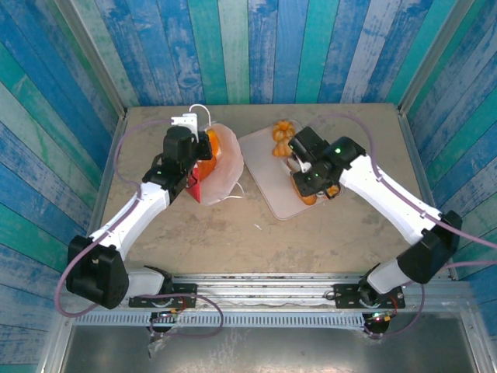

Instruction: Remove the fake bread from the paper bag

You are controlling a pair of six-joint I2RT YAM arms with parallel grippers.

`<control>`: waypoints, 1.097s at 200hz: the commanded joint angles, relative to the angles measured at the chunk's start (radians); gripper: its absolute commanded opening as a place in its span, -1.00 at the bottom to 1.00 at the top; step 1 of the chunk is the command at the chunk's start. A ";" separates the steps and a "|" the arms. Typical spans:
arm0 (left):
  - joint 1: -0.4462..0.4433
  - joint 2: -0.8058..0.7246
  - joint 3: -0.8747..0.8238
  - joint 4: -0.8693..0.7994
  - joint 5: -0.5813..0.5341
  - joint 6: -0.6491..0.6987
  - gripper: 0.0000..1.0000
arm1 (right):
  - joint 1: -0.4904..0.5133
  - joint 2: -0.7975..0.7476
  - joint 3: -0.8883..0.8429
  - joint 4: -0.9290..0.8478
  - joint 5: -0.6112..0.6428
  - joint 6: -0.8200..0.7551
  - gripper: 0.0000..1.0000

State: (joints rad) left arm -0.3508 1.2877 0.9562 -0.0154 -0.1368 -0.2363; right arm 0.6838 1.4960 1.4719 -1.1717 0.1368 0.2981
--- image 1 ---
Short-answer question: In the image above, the yellow orange striped fake bread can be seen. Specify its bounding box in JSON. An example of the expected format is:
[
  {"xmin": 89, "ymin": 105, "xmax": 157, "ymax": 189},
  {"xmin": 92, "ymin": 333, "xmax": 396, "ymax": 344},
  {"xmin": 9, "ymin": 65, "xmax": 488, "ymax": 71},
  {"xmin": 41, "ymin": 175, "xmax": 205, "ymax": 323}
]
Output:
[{"xmin": 206, "ymin": 130, "xmax": 221, "ymax": 157}]

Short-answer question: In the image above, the red-brown triangular fake bread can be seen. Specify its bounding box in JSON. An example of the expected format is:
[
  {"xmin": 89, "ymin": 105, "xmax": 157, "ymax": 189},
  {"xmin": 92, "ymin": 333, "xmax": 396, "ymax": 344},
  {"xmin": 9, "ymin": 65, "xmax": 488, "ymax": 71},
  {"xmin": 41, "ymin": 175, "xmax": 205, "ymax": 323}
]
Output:
[{"xmin": 197, "ymin": 155, "xmax": 217, "ymax": 182}]

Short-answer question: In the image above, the red white paper bag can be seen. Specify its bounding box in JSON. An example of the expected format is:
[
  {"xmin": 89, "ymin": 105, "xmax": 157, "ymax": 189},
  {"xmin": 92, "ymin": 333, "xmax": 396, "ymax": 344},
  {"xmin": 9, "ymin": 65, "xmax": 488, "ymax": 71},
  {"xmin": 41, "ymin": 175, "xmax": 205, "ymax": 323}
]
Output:
[{"xmin": 185, "ymin": 123, "xmax": 245, "ymax": 207}]

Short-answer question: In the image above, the pale plastic serving tray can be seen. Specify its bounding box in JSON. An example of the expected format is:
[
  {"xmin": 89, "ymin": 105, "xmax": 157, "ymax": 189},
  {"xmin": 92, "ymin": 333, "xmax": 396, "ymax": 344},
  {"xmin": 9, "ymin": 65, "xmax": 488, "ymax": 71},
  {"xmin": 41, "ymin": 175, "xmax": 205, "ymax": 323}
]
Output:
[{"xmin": 237, "ymin": 123, "xmax": 346, "ymax": 221}]

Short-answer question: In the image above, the controller board with LEDs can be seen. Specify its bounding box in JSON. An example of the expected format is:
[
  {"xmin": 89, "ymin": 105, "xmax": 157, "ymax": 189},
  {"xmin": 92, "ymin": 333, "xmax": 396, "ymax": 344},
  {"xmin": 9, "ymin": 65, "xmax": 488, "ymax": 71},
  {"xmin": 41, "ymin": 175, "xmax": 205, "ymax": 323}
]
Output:
[
  {"xmin": 148, "ymin": 309, "xmax": 184, "ymax": 336},
  {"xmin": 363, "ymin": 309, "xmax": 398, "ymax": 337}
]

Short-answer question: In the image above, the clear plastic scrap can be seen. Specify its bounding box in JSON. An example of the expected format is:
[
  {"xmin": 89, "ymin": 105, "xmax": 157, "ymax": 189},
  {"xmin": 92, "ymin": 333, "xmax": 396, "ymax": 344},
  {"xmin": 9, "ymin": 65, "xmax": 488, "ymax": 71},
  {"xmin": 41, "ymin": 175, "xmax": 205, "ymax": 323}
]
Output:
[{"xmin": 147, "ymin": 333, "xmax": 174, "ymax": 357}]

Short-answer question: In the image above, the steel sheet shelf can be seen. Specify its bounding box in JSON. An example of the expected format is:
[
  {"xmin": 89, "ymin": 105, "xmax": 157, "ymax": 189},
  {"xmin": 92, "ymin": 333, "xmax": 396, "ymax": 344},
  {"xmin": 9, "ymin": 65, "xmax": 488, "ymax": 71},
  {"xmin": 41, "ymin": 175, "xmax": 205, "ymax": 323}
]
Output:
[{"xmin": 57, "ymin": 326, "xmax": 481, "ymax": 373}]

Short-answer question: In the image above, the thin white cable loop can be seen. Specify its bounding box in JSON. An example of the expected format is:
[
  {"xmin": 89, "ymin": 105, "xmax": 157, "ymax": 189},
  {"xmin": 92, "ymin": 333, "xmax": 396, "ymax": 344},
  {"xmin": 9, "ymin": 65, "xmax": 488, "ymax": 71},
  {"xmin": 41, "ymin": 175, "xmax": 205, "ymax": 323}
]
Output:
[{"xmin": 189, "ymin": 103, "xmax": 213, "ymax": 126}]

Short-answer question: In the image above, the aluminium table side rail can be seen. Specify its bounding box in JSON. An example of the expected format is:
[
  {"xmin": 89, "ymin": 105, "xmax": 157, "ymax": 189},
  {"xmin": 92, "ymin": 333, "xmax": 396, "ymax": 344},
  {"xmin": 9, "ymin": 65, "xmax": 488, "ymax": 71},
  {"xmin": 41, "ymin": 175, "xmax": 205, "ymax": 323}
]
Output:
[
  {"xmin": 85, "ymin": 114, "xmax": 129, "ymax": 244},
  {"xmin": 395, "ymin": 104, "xmax": 460, "ymax": 280}
]

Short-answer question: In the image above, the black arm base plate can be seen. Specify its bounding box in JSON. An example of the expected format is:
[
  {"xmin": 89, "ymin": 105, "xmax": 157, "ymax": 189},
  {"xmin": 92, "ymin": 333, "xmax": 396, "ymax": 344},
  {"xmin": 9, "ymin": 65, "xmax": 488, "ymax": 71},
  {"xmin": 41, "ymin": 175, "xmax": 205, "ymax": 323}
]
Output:
[
  {"xmin": 332, "ymin": 283, "xmax": 405, "ymax": 310},
  {"xmin": 128, "ymin": 282, "xmax": 198, "ymax": 309}
]

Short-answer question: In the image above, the aluminium corner post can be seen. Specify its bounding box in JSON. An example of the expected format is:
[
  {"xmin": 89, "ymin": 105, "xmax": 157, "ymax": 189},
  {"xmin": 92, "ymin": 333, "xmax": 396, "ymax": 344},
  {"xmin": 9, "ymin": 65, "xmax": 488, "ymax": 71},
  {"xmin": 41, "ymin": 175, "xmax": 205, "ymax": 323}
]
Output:
[
  {"xmin": 54, "ymin": 0, "xmax": 128, "ymax": 120},
  {"xmin": 398, "ymin": 0, "xmax": 478, "ymax": 114}
]

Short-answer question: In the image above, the aluminium mounting rail beam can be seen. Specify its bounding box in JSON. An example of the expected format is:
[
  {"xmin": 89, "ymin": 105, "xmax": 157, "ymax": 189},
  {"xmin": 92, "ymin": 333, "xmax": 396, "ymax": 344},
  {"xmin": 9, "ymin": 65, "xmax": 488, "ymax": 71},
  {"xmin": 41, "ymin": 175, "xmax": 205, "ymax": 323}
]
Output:
[{"xmin": 57, "ymin": 273, "xmax": 461, "ymax": 310}]

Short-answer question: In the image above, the grey slotted cable duct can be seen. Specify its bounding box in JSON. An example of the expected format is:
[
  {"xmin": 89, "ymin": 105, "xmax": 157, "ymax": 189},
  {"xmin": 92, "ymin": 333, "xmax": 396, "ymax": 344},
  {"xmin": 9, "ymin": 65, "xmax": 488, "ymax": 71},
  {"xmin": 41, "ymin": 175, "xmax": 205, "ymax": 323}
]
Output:
[{"xmin": 72, "ymin": 312, "xmax": 369, "ymax": 330}]

